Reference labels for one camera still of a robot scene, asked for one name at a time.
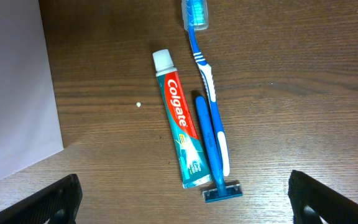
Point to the blue disposable razor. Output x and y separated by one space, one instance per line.
221 191

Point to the Colgate toothpaste tube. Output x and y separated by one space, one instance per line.
190 153

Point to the white cardboard box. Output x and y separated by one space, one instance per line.
29 124

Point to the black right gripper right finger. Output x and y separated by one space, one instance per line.
313 202

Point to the blue white toothbrush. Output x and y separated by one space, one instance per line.
195 18

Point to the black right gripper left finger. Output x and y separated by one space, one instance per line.
55 204

